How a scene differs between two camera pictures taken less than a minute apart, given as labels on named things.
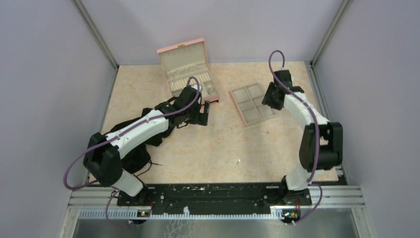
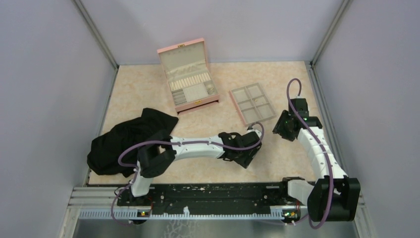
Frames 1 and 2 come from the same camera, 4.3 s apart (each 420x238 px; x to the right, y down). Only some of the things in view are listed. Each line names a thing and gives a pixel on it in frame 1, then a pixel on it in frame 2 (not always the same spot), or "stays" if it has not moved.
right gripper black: (267, 100) to (279, 128)
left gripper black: (200, 118) to (245, 161)
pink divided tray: (248, 101) stays
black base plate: (205, 196) stays
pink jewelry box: (181, 62) stays
